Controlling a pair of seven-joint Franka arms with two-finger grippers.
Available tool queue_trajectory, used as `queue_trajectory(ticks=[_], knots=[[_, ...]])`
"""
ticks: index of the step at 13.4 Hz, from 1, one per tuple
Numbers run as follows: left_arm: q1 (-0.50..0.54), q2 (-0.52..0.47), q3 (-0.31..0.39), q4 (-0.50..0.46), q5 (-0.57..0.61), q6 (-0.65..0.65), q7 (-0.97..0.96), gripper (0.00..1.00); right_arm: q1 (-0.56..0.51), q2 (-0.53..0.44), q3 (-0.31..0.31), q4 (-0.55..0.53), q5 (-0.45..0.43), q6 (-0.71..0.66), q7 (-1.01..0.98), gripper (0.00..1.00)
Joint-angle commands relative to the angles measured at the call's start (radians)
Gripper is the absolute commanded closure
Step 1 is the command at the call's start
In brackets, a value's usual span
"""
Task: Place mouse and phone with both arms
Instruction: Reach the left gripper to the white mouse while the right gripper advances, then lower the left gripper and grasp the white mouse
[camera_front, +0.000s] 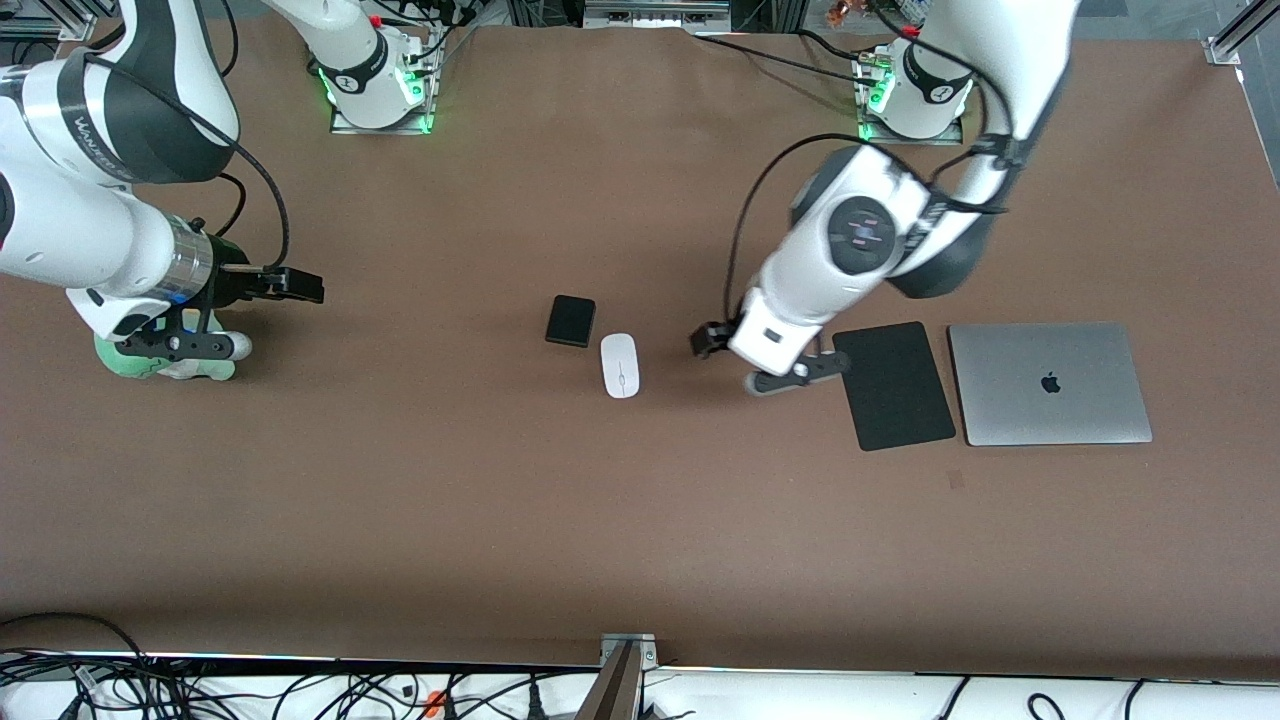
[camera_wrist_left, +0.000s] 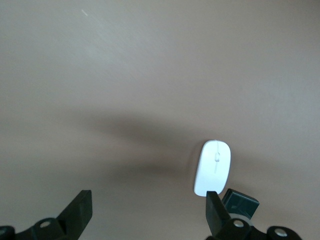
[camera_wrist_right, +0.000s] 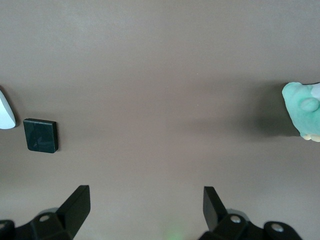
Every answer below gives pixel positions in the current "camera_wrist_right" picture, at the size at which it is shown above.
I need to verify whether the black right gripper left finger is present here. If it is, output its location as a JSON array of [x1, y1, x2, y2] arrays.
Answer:
[[0, 184, 91, 240]]

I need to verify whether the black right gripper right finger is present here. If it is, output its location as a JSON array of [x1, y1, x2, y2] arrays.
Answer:
[[198, 186, 304, 240]]

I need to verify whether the dark green square tile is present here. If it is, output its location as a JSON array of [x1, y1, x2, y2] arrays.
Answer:
[[22, 117, 61, 153]]

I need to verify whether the white computer mouse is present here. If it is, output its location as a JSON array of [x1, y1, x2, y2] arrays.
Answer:
[[0, 86, 17, 131]]

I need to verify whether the green dinosaur plush toy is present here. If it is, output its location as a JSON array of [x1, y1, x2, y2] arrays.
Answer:
[[281, 81, 320, 143]]

